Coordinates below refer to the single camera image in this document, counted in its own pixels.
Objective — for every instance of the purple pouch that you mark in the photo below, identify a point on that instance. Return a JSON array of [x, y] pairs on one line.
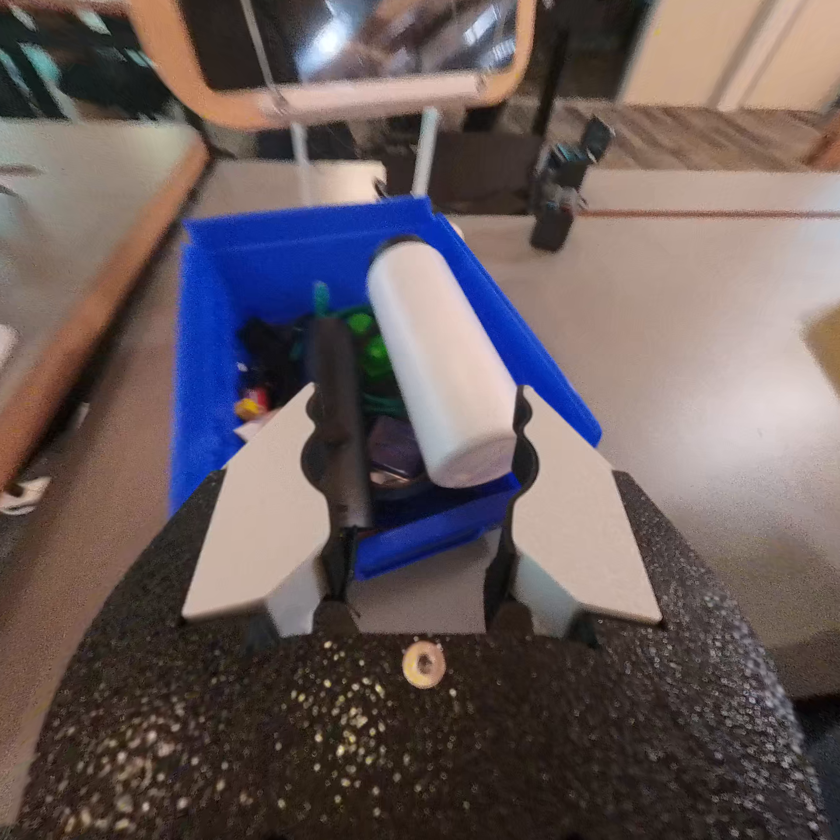
[[394, 446]]

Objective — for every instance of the black battery charger case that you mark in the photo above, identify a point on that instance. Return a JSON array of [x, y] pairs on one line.
[[551, 223]]

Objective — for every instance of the bright green plastic toy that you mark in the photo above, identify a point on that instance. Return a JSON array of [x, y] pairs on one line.
[[374, 354]]

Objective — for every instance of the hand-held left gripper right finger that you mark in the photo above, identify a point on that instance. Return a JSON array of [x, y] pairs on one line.
[[577, 531]]

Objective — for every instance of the yellow red small toy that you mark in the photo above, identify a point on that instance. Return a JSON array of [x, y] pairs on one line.
[[253, 407]]

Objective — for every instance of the white water bottle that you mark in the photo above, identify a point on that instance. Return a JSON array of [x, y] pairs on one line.
[[439, 354]]

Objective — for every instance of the wood edged table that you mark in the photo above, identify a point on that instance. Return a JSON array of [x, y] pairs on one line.
[[79, 197]]

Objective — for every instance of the blue storage bin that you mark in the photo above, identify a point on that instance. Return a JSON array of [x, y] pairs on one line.
[[262, 262]]

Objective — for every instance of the white shoe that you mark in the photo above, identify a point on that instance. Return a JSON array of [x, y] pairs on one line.
[[23, 495]]

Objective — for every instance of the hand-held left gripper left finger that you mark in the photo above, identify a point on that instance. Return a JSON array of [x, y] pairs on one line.
[[256, 525]]

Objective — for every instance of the black folding knife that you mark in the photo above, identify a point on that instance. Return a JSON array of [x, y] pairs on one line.
[[338, 407]]

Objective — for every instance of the white door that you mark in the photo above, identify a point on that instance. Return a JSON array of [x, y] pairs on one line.
[[800, 46], [689, 46]]

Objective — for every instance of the black cloth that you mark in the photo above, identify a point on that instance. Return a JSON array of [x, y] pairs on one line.
[[275, 361]]

